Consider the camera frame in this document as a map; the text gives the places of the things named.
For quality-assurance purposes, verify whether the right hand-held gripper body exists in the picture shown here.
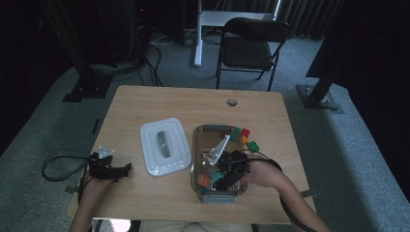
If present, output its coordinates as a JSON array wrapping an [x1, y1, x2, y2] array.
[[208, 134, 251, 178]]

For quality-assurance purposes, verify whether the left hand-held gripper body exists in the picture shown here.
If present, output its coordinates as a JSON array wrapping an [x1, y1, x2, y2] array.
[[88, 145, 115, 180]]

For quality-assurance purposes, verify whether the pink toy block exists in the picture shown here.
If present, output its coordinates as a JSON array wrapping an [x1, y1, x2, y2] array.
[[196, 174, 212, 189]]

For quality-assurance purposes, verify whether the long teal toy block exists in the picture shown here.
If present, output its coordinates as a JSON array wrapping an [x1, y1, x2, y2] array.
[[229, 127, 243, 143]]

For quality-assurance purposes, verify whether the white container lid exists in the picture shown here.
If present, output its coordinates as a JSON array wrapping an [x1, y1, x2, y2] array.
[[139, 117, 192, 178]]

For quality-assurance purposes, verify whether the clear storage container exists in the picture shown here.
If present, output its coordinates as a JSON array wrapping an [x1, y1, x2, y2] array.
[[190, 124, 249, 205]]

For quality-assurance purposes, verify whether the person's left hand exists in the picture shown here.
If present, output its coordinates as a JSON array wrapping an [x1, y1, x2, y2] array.
[[79, 178, 114, 202]]

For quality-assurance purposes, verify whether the person's right hand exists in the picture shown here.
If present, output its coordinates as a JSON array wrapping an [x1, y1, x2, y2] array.
[[237, 159, 284, 191]]

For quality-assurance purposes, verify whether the black metal stand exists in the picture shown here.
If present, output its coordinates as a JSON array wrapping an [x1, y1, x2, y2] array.
[[295, 64, 344, 112], [38, 0, 114, 103]]

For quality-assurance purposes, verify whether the black folding chair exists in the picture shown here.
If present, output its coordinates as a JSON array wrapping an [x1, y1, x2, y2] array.
[[215, 17, 291, 92]]

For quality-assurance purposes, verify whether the dark equipment rack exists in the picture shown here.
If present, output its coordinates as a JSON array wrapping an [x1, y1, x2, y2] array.
[[96, 0, 153, 66]]

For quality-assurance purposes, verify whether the dark curtain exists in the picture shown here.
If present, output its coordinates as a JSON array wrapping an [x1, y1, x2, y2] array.
[[221, 0, 342, 40]]

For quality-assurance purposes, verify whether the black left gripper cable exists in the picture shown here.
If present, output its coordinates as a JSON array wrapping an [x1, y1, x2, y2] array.
[[42, 155, 91, 207]]

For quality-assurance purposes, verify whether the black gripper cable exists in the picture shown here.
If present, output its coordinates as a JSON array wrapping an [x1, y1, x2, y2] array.
[[42, 155, 91, 207], [240, 148, 320, 232]]

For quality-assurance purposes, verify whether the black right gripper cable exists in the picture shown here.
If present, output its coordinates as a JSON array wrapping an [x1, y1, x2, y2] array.
[[240, 148, 320, 232]]

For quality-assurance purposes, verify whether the black floor cable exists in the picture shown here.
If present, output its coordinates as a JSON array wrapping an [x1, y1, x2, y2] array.
[[138, 43, 164, 88]]

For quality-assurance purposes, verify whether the white desk frame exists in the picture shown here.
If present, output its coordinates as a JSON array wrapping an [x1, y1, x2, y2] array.
[[192, 0, 282, 68]]

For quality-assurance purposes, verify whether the white floor cable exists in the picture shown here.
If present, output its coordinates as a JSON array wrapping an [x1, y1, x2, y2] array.
[[149, 33, 177, 46]]

